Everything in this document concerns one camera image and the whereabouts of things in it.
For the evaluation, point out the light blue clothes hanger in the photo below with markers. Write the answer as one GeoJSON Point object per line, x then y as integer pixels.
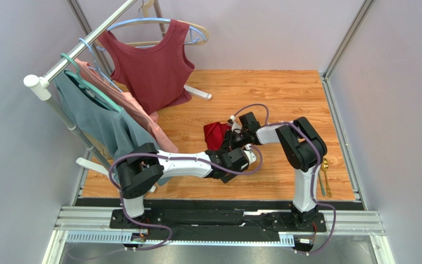
{"type": "Point", "coordinates": [107, 42]}

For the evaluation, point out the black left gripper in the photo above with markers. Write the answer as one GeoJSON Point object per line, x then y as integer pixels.
{"type": "Point", "coordinates": [227, 178]}

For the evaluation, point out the wooden clothes hanger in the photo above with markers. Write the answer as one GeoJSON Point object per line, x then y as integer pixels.
{"type": "Point", "coordinates": [182, 32]}

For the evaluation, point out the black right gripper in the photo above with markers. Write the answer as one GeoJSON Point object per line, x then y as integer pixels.
{"type": "Point", "coordinates": [245, 136]}

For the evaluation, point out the gold spoon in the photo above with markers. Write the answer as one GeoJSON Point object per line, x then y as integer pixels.
{"type": "Point", "coordinates": [324, 168]}

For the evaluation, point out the pink hanging shirt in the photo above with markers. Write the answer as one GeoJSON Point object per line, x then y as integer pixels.
{"type": "Point", "coordinates": [130, 105]}

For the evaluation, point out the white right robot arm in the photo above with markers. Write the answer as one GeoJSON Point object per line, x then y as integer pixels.
{"type": "Point", "coordinates": [303, 147]}

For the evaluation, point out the grey-blue hanging shirt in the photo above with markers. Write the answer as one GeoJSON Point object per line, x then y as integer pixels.
{"type": "Point", "coordinates": [117, 131]}

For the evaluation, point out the blue wire clothes hanger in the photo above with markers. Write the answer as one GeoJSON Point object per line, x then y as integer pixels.
{"type": "Point", "coordinates": [97, 67]}

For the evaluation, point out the maroon tank top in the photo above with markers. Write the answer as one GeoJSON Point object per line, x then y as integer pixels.
{"type": "Point", "coordinates": [156, 80]}

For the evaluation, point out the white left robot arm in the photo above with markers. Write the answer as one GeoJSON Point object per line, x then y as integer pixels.
{"type": "Point", "coordinates": [136, 173]}

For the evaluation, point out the red cloth napkin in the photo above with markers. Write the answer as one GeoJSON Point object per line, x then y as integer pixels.
{"type": "Point", "coordinates": [214, 134]}

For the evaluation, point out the white clothes rack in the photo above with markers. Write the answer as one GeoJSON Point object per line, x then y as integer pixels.
{"type": "Point", "coordinates": [39, 84]}

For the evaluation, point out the iridescent fork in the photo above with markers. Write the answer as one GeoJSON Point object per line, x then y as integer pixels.
{"type": "Point", "coordinates": [321, 183]}

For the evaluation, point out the teal clothes hanger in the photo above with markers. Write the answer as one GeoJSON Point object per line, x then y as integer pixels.
{"type": "Point", "coordinates": [89, 89]}

